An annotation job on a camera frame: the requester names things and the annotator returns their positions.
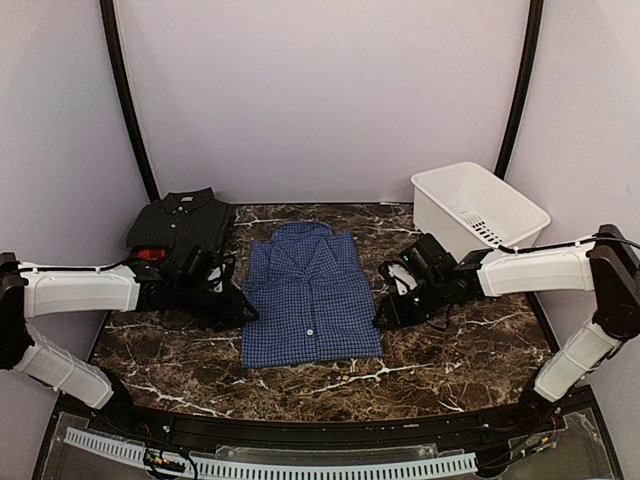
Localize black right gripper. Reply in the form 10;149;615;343
372;275;447;330

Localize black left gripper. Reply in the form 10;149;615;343
174;278;259;333

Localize blue checked long sleeve shirt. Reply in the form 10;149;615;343
242;222;383;369

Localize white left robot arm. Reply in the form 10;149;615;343
1;240;258;436

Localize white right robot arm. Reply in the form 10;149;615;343
374;224;639;434

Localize red plaid folded shirt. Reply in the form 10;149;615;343
136;249;166;261

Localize black striped folded shirt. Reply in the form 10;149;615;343
125;188;235;252

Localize white plastic basket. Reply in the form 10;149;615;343
411;162;551;260

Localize white slotted cable duct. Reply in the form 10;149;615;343
63;427;477;479

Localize black front table rail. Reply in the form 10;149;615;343
45;399;566;452

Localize black left frame post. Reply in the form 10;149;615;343
99;0;160;202

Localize black frame post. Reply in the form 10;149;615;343
99;0;160;202
493;0;544;180

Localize black right frame post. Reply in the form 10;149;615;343
493;0;544;180

